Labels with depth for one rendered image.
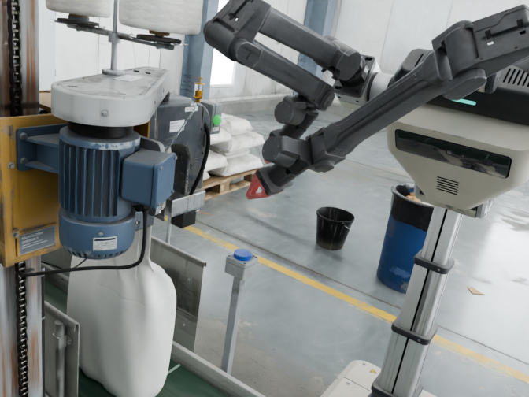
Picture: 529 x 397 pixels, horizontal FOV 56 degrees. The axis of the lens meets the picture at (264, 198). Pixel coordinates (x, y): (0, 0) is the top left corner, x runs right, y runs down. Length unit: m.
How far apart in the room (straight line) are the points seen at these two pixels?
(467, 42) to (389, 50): 8.67
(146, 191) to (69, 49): 5.19
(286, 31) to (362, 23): 8.67
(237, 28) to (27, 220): 0.59
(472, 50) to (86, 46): 5.61
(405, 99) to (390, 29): 8.63
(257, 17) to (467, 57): 0.40
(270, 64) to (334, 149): 0.23
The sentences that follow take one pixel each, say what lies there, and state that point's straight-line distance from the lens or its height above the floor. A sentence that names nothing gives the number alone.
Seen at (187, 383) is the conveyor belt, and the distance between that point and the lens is 1.84.
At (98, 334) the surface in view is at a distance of 1.68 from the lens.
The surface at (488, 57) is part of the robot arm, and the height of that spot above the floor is 1.58.
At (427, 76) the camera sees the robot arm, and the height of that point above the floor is 1.53.
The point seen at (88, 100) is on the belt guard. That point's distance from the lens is 0.92.
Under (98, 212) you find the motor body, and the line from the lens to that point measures 1.01.
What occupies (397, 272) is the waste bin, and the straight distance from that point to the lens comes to 3.46.
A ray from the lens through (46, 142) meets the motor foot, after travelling 1.06.
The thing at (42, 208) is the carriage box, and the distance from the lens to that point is 1.17.
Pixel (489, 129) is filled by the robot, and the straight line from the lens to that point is 1.34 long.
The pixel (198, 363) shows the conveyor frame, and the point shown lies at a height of 0.41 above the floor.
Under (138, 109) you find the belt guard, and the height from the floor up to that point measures 1.39.
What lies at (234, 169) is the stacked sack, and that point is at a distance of 4.65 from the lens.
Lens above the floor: 1.59
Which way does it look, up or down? 20 degrees down
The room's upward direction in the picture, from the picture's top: 9 degrees clockwise
